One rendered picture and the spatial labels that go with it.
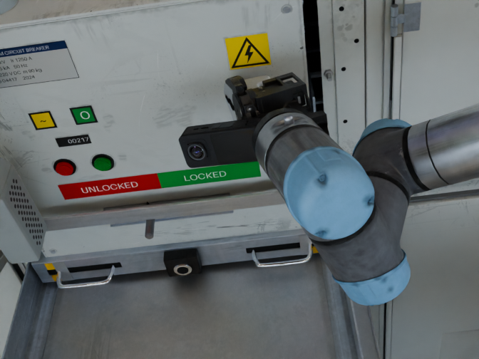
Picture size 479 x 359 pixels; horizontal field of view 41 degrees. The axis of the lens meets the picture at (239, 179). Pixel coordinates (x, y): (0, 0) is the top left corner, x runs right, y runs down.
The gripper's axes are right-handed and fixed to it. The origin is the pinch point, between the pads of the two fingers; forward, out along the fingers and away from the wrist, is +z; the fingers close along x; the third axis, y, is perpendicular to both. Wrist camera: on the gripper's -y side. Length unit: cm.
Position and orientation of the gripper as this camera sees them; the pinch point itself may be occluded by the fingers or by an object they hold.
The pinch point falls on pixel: (227, 93)
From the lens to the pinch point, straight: 88.1
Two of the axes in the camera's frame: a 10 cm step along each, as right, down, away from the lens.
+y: 9.5, -2.9, 1.2
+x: -2.1, -8.6, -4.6
